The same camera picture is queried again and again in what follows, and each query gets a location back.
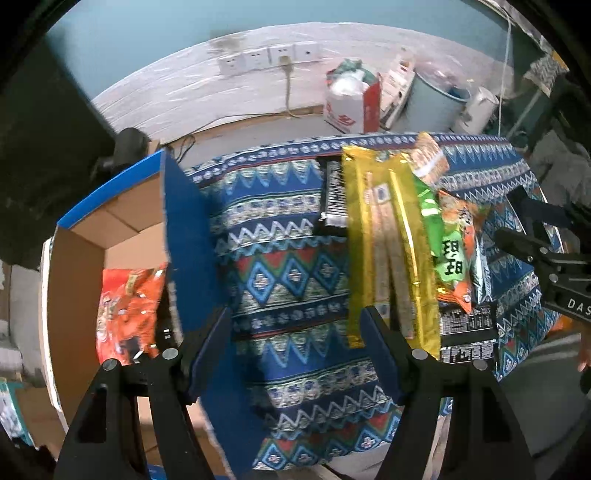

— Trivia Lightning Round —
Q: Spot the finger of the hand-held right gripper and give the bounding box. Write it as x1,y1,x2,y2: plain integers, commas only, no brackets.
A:
494,228,591,284
507,185,591,229

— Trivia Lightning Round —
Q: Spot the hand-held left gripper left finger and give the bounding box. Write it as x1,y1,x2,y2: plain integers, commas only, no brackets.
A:
54,305,232,480

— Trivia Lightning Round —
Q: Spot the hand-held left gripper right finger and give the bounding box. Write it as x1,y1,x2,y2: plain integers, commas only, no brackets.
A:
359,305,536,480

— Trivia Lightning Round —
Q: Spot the green snack packet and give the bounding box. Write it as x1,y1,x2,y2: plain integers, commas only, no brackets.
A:
413,178,474,296

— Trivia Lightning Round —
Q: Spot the gold snack packet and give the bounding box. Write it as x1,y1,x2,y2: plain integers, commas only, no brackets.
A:
341,145,441,361

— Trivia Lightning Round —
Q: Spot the striped fries snack packet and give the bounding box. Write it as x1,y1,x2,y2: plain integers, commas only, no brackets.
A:
409,132,451,190

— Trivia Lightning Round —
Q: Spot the blue cardboard box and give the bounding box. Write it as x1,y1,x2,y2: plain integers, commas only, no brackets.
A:
41,148,259,480

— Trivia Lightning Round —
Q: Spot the grey cloth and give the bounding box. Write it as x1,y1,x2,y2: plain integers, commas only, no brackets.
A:
531,131,591,204

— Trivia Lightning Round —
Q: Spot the orange snack packet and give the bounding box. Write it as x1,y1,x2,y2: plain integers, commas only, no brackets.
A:
436,189,490,315

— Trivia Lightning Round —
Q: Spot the black and white snack packet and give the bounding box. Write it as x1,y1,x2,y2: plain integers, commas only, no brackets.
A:
438,302,499,365

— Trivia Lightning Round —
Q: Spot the red snack packet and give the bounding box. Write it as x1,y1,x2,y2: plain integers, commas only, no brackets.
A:
95,263,169,365

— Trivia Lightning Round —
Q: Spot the blue patterned tablecloth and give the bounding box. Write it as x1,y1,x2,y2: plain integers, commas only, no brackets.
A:
185,133,561,472

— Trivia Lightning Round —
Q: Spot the light blue bucket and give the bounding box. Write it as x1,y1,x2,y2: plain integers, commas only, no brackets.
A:
402,65,472,134

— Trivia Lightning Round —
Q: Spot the white flat carton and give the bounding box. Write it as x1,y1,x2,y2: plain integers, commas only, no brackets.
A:
381,53,416,127

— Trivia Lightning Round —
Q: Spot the red and white carton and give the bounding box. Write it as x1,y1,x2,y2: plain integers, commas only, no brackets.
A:
323,69,382,134

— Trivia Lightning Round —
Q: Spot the crumpled white plastic bag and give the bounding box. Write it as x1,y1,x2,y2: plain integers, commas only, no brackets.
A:
325,59,377,97

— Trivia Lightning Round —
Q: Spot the thin white cable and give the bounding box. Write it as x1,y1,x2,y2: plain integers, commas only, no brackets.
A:
498,9,514,130

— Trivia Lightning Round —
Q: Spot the thin black cable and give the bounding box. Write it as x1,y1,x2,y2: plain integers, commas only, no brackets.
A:
166,136,197,160

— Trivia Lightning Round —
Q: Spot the beige plug cable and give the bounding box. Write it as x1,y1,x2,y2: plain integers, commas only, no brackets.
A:
277,55,324,118

